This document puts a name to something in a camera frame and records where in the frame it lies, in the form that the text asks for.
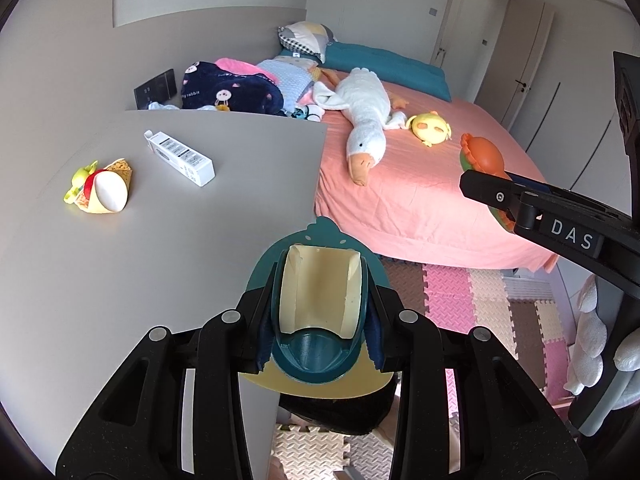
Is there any white door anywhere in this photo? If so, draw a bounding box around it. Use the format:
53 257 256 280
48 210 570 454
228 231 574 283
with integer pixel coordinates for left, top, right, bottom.
435 0 513 108

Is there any teal duck-shaped holder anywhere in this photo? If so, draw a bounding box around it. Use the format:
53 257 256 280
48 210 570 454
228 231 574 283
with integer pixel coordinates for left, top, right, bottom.
239 216 401 398

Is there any light blue blanket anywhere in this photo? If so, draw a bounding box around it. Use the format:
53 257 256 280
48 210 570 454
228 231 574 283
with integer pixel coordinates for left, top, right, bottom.
256 57 321 113

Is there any white cardboard box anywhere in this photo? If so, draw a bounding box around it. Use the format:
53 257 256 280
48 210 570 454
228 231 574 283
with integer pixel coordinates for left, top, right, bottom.
144 130 216 188

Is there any white goose plush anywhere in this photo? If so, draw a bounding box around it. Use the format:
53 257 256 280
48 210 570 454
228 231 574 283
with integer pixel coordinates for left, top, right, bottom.
312 67 408 187

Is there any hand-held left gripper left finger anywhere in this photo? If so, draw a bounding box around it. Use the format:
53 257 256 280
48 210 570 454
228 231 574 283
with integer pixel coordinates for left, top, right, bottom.
55 262 279 480

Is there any foam puzzle floor mat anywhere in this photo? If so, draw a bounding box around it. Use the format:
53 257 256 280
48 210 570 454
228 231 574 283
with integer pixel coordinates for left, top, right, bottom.
272 257 601 480

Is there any patterned pillow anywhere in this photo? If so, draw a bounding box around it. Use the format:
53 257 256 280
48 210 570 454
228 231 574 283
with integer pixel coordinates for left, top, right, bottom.
277 21 338 61

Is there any navy printed blanket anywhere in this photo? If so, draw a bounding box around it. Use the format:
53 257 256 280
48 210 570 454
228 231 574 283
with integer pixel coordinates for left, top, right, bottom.
181 61 284 113

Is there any person's right hand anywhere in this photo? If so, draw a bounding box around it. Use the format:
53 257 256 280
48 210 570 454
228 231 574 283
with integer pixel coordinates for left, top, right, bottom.
564 276 640 411

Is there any orange burger toy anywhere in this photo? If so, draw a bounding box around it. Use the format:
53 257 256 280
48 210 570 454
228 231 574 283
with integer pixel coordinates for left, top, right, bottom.
459 132 516 233

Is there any yellow chick plush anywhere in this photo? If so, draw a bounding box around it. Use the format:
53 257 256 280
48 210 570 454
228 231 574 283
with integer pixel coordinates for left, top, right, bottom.
406 111 453 148

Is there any bed with pink sheet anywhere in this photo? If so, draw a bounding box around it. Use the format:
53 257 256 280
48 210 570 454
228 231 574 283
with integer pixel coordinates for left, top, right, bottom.
314 67 560 275

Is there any teal pillow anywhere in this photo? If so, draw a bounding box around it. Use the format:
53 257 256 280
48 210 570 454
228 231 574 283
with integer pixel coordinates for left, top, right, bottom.
279 41 452 102

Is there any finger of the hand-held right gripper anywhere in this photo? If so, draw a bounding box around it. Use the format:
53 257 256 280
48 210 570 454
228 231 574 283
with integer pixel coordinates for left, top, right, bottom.
506 172 571 194
459 169 545 241

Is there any black wall panel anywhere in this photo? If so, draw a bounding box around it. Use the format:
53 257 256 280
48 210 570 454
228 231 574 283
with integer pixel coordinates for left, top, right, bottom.
133 68 178 109

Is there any pink cloth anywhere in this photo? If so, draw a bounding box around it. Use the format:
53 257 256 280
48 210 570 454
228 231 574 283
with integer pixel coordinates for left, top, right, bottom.
215 57 258 76

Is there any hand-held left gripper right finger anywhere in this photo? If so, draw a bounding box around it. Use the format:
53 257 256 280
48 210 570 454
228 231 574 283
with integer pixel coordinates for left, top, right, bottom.
362 260 588 480

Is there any yellow-green plastic toy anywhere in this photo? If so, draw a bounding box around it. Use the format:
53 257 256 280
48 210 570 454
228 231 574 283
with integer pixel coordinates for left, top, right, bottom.
63 160 99 204

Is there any white wardrobe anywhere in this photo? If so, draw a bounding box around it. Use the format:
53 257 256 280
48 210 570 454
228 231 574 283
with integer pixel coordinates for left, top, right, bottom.
475 0 640 201

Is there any black trash bin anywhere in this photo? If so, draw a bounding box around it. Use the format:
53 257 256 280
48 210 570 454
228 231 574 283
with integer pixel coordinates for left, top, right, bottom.
277 370 398 436

